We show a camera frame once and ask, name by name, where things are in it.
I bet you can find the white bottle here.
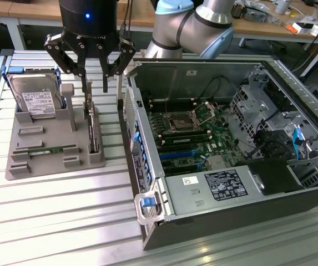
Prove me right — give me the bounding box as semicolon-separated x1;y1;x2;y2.
274;0;289;15

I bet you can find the dark RAM stick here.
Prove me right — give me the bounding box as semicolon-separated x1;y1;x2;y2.
163;135;213;145

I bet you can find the green RAM stick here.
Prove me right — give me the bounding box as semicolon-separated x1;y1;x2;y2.
27;146;65;155

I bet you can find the hard disk with blue carrier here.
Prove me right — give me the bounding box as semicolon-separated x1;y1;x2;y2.
2;65;66;120

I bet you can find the grey parts rack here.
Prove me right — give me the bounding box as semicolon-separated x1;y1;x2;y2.
5;82;107;181

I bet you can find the open grey PC case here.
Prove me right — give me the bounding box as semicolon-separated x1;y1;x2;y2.
117;57;318;252

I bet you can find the black RAM slot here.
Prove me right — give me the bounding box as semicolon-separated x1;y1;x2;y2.
161;132;210;139
150;105;196;112
149;99;194;106

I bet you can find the black plastic air shroud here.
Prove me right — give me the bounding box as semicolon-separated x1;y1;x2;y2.
234;158;306;197

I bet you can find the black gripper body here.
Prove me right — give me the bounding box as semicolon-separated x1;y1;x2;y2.
58;0;120;60

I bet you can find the metal disk bay cage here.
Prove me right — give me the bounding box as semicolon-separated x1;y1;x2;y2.
229;83;275;160

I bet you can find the silver chipset heatsink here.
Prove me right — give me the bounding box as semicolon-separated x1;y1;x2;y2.
207;155;229;170

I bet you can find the grey power supply unit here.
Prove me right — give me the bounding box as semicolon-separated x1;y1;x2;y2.
163;165;265;217

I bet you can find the metal socket cover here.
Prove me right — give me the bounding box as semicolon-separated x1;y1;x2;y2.
191;101;218;126

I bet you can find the long black expansion slot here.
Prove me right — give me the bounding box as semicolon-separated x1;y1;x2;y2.
163;163;203;177

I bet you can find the brown metal device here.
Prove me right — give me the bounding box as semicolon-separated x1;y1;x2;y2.
232;3;245;20

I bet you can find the orange and white box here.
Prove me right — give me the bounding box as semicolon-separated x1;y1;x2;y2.
285;21;315;35

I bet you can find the green motherboard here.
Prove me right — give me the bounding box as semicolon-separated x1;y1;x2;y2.
147;99;247;177

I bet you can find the grey case locating bracket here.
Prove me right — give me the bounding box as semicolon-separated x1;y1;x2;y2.
116;59;137;110
134;192;167;224

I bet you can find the blue flat wire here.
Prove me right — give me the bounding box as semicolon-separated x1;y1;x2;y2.
292;128;304;161

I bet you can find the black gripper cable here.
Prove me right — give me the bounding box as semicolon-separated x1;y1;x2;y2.
121;0;134;38

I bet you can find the CPU socket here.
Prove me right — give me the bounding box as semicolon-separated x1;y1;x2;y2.
168;112;203;131

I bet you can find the green graphics card black fan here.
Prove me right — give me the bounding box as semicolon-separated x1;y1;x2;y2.
82;79;100;155

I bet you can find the blue expansion slot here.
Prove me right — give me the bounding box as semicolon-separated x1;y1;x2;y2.
158;150;199;162

